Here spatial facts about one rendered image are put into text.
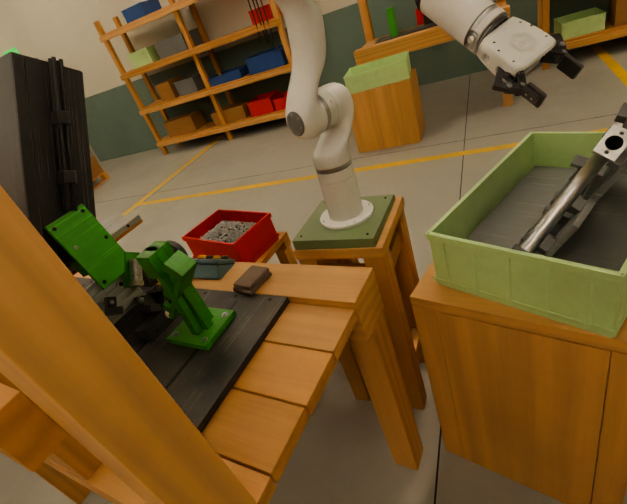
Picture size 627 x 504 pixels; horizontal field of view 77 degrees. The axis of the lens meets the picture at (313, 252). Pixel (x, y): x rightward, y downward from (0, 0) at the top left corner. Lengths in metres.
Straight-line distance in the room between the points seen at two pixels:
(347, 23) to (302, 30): 5.22
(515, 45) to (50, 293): 0.82
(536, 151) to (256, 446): 1.22
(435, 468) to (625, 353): 0.90
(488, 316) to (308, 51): 0.82
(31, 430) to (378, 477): 1.35
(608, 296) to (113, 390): 0.85
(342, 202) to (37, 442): 1.00
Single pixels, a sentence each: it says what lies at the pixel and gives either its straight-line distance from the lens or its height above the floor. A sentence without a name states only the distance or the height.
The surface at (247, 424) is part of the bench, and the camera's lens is 0.88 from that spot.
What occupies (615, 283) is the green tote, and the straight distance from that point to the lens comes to 0.92.
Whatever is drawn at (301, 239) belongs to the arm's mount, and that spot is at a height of 0.89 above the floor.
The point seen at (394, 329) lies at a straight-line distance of 1.48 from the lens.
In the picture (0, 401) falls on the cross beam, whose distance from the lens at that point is 0.59.
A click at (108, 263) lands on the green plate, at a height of 1.12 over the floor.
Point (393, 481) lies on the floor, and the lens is 1.72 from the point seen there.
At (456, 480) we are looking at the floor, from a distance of 1.70.
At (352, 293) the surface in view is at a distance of 1.01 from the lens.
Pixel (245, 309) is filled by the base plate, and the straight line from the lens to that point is 1.11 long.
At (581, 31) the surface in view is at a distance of 5.77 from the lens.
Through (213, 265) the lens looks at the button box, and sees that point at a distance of 1.29.
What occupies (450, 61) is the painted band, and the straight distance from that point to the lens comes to 6.27.
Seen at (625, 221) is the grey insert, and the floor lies 0.85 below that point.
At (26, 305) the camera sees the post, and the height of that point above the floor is 1.38.
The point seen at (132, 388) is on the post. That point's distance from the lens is 0.54.
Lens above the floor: 1.53
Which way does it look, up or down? 31 degrees down
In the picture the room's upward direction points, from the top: 21 degrees counter-clockwise
